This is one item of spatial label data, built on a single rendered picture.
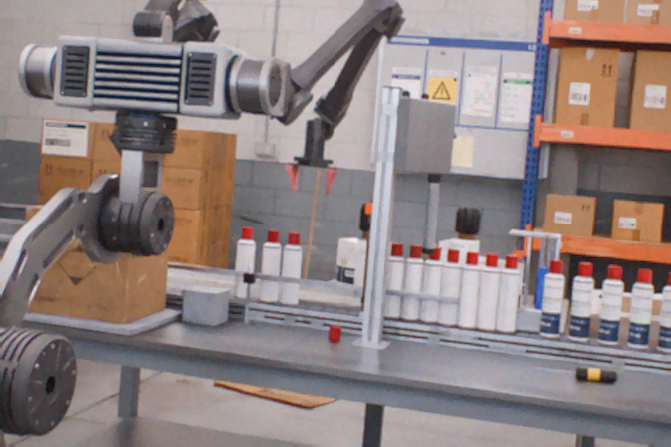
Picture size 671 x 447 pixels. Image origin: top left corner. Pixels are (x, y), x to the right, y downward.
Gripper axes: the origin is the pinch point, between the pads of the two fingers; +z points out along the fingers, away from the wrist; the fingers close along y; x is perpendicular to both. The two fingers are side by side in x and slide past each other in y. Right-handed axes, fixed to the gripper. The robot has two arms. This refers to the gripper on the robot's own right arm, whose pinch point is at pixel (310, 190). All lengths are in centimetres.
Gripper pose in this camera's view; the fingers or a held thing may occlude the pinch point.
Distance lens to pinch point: 264.4
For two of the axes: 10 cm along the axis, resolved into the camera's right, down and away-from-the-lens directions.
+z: -0.9, 9.9, 0.5
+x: -2.4, 0.2, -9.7
